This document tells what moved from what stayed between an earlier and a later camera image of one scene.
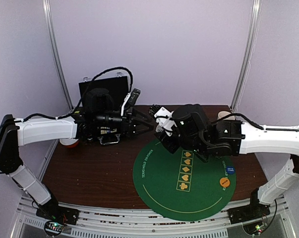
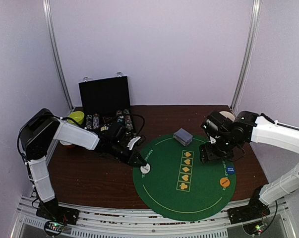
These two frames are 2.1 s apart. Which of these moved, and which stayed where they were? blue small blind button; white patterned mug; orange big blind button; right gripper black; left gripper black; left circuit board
Moved: left gripper black; right gripper black
Stayed: blue small blind button; orange big blind button; left circuit board; white patterned mug
